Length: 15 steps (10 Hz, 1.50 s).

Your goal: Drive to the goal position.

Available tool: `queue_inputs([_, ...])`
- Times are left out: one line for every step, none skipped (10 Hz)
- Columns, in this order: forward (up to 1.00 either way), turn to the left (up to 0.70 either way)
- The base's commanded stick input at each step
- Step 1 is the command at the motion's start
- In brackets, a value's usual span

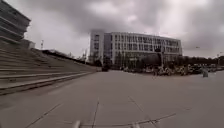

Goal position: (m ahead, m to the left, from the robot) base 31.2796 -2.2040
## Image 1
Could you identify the grey paved plaza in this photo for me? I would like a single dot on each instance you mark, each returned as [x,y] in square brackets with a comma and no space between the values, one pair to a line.
[123,96]

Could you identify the robot's own part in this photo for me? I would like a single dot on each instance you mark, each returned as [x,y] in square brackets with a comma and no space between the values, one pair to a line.
[135,126]
[76,124]

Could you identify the white multi-storey building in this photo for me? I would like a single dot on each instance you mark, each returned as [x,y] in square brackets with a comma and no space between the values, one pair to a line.
[140,45]

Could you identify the grey banded building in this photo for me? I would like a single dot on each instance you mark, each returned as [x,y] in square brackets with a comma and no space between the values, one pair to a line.
[11,23]

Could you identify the row of trees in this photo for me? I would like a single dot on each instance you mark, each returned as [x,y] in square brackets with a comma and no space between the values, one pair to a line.
[160,61]

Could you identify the row of parked scooters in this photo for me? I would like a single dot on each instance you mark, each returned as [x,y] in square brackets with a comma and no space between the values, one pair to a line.
[166,70]

